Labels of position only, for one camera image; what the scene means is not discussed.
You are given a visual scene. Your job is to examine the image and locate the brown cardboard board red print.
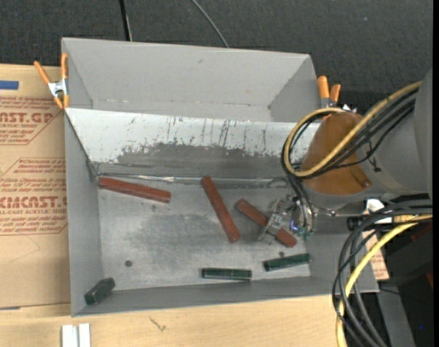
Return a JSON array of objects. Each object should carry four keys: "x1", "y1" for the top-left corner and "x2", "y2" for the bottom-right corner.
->
[{"x1": 0, "y1": 62, "x2": 72, "y2": 311}]

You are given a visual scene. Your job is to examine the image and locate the black cylinder on white bracket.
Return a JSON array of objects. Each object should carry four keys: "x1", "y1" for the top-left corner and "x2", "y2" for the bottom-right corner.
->
[{"x1": 346, "y1": 197, "x2": 386, "y2": 231}]

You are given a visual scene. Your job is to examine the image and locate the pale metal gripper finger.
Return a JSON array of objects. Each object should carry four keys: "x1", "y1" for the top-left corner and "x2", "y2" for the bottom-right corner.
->
[
  {"x1": 258, "y1": 215, "x2": 284, "y2": 246},
  {"x1": 270, "y1": 197, "x2": 289, "y2": 220}
]

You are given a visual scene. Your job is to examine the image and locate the grey metal bin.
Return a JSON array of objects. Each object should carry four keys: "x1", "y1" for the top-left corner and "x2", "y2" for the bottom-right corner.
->
[{"x1": 61, "y1": 37, "x2": 380, "y2": 318}]

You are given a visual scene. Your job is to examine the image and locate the dark green flat block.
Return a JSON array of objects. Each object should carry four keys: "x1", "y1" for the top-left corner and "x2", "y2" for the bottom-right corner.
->
[
  {"x1": 200, "y1": 267, "x2": 253, "y2": 281},
  {"x1": 83, "y1": 277, "x2": 116, "y2": 307},
  {"x1": 263, "y1": 252, "x2": 311, "y2": 273}
]

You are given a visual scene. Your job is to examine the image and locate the red-brown block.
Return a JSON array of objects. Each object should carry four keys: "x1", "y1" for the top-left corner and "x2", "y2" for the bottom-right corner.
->
[
  {"x1": 235, "y1": 198, "x2": 299, "y2": 249},
  {"x1": 200, "y1": 176, "x2": 242, "y2": 244},
  {"x1": 97, "y1": 176, "x2": 172, "y2": 205}
]

